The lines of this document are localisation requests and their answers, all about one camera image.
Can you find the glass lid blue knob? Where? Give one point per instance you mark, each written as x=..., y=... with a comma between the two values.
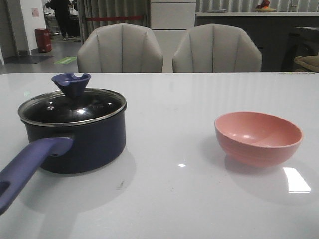
x=73, y=104

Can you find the pink plastic bowl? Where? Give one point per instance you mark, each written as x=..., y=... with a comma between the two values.
x=257, y=139

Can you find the left beige upholstered chair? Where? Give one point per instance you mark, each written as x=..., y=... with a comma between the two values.
x=120, y=48

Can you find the beige upholstered chair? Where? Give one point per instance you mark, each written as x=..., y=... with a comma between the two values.
x=216, y=48
x=120, y=48

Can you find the dark blue saucepan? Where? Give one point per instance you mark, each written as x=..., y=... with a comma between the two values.
x=66, y=150

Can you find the right beige upholstered chair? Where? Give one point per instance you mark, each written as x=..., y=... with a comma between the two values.
x=216, y=48

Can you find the white cabinet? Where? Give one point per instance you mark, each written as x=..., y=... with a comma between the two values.
x=172, y=14

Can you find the red barrier belt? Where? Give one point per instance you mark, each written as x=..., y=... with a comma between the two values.
x=122, y=18

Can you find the red trash bin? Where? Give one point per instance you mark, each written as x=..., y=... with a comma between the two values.
x=43, y=40

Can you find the dark grey sideboard counter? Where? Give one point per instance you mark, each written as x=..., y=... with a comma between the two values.
x=269, y=31

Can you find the person in dark clothes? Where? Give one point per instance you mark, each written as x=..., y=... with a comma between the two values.
x=62, y=15

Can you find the fruit plate on counter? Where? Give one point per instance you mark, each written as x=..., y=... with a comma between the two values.
x=264, y=6

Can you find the olive cushion seat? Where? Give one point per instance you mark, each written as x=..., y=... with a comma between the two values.
x=307, y=63

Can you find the dark side table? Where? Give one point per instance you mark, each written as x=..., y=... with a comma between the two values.
x=302, y=41

